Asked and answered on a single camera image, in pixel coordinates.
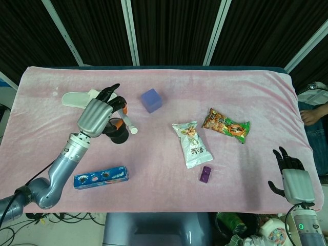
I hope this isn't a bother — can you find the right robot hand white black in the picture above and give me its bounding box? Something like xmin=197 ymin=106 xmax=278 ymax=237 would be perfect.
xmin=268 ymin=146 xmax=316 ymax=206

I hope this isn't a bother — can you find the white slipper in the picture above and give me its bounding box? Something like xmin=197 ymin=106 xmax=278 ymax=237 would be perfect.
xmin=61 ymin=89 xmax=119 ymax=110

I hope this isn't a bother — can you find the pink plush cloth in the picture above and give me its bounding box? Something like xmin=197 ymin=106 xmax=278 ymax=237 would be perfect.
xmin=0 ymin=66 xmax=324 ymax=215

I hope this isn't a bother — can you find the white partition frame post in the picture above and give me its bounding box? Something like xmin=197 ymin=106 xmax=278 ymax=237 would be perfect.
xmin=203 ymin=0 xmax=232 ymax=66
xmin=120 ymin=0 xmax=140 ymax=66
xmin=0 ymin=71 xmax=19 ymax=91
xmin=42 ymin=0 xmax=85 ymax=66
xmin=283 ymin=19 xmax=328 ymax=73

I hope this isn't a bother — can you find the white plaid fabric item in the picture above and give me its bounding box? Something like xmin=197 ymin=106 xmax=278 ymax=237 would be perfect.
xmin=298 ymin=81 xmax=328 ymax=105

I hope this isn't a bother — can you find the grey-blue robot torso base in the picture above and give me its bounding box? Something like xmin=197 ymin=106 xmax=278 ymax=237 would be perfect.
xmin=102 ymin=212 xmax=214 ymax=246

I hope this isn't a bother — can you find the black floor cable bundle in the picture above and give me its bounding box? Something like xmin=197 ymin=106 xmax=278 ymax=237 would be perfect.
xmin=25 ymin=212 xmax=106 ymax=227

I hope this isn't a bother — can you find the white snack bag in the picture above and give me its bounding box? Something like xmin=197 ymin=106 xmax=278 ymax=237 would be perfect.
xmin=171 ymin=120 xmax=214 ymax=170

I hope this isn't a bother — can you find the blue cookie box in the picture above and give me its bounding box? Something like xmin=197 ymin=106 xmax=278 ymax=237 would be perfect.
xmin=73 ymin=165 xmax=130 ymax=190

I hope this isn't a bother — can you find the green package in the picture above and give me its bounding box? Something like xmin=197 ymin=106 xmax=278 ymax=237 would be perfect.
xmin=217 ymin=212 xmax=247 ymax=234

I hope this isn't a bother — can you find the bystander bare forearm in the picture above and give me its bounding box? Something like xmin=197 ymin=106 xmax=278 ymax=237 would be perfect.
xmin=300 ymin=105 xmax=328 ymax=127

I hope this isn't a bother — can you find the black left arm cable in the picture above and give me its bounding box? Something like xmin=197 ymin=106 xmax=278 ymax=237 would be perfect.
xmin=0 ymin=159 xmax=57 ymax=228

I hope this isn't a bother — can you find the orange green snack bag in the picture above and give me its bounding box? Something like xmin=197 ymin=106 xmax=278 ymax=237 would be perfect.
xmin=201 ymin=107 xmax=251 ymax=145

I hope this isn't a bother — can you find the bystander blue jeans leg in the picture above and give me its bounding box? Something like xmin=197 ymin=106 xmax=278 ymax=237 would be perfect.
xmin=297 ymin=101 xmax=328 ymax=177

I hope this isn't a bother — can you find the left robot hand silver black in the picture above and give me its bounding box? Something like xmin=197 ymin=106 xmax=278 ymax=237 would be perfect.
xmin=76 ymin=83 xmax=129 ymax=139

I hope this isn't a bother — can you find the blue-purple foam cube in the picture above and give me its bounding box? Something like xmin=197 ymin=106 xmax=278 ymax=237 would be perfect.
xmin=140 ymin=88 xmax=163 ymax=114

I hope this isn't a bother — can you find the white toy with coloured dots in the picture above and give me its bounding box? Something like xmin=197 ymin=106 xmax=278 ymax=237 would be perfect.
xmin=258 ymin=218 xmax=287 ymax=244

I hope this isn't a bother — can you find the small purple block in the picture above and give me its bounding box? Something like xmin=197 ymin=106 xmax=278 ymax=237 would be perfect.
xmin=198 ymin=166 xmax=214 ymax=185

